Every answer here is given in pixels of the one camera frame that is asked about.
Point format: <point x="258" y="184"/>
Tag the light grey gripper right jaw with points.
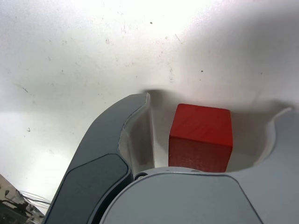
<point x="187" y="200"/>

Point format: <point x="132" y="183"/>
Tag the red cube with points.
<point x="201" y="135"/>

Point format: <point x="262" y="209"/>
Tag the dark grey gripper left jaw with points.
<point x="93" y="151"/>

